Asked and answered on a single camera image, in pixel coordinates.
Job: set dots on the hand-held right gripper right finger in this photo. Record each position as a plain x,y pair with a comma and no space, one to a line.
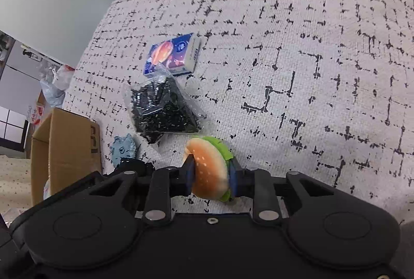
233,181

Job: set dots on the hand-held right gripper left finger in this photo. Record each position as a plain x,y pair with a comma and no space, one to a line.
189,176

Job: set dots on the blue plush toy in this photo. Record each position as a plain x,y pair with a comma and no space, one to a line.
124,149

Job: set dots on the crumpled plastic bags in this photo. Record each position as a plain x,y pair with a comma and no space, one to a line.
53,81

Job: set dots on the plush hamburger toy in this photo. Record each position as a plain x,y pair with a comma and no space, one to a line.
208,169

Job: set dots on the cardboard box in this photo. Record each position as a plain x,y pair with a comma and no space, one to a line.
64,149

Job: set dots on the clear bag of black parts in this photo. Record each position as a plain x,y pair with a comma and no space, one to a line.
163,109

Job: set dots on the blue tissue pack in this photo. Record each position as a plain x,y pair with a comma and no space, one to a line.
173,54

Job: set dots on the patterned white blanket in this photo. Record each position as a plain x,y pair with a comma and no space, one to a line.
275,56

